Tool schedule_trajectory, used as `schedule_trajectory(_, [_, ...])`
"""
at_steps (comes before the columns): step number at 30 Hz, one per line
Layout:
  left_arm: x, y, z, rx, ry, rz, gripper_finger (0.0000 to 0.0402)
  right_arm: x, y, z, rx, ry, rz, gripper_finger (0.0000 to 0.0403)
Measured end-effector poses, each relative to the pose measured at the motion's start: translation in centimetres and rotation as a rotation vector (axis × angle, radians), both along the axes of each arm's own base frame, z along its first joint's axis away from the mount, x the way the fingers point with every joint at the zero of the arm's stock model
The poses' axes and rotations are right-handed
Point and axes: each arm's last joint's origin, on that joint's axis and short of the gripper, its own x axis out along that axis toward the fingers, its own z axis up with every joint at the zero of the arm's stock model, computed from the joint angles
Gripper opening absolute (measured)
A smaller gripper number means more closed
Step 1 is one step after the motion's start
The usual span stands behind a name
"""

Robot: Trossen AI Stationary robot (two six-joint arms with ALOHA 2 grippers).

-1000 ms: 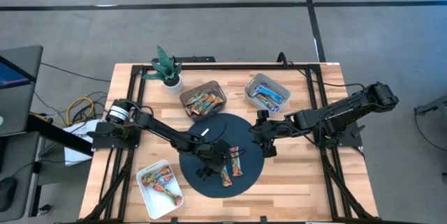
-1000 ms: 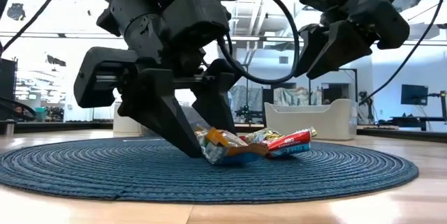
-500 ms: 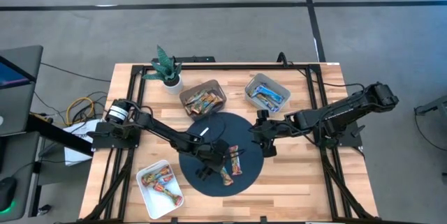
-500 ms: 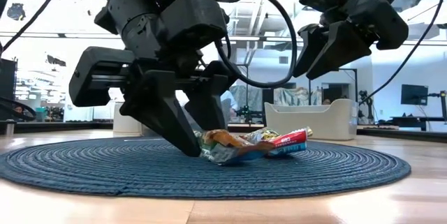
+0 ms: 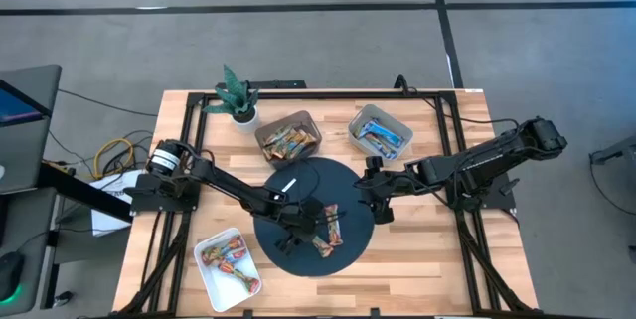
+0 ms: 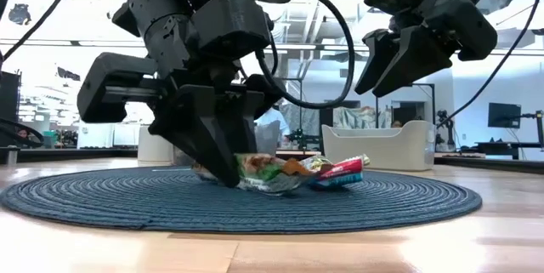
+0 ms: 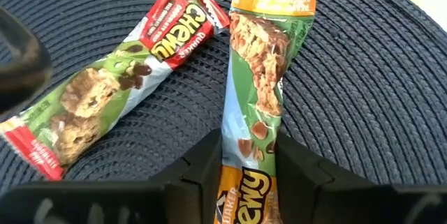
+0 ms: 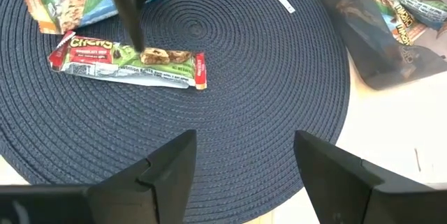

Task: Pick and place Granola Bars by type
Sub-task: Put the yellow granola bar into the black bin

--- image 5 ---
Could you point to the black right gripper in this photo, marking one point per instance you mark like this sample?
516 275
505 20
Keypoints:
392 182

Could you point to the white paper tag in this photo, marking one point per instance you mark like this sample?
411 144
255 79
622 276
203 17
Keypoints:
289 185

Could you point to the blue oatmeal raisin granola bar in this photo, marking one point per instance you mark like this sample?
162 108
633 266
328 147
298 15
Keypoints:
385 151
366 127
385 134

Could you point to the black computer mouse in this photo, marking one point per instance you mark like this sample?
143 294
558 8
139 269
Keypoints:
10 274

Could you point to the translucent grey plastic bin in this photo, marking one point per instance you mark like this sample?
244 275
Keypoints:
305 125

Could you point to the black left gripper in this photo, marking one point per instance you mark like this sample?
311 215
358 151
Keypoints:
300 222

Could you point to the black desk bar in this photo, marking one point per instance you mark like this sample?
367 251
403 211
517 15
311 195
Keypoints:
84 192

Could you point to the green snake plant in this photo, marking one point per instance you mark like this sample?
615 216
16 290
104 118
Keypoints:
233 95

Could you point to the black power strip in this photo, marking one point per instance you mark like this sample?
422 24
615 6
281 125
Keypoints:
273 84

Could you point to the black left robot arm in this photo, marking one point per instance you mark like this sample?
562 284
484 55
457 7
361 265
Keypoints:
223 180

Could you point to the white plant pot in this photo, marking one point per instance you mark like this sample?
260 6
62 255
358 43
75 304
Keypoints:
248 125

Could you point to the green orange granola bar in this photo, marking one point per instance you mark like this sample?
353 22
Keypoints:
283 154
272 141
288 136
334 224
303 142
323 247

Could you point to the grey furniture leg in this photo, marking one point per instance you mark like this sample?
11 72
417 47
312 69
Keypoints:
616 150

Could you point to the round dark blue woven mat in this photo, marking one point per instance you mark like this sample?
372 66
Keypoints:
348 254

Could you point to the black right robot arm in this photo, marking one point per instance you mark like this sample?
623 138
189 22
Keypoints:
497 152

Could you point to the grey desk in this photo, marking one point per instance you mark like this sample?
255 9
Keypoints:
35 239

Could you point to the grey laptop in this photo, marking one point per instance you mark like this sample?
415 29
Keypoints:
30 160

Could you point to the white paper sheet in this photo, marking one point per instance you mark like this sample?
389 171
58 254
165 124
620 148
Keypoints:
107 222

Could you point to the white rectangular plastic bin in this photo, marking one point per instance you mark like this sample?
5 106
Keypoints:
223 294

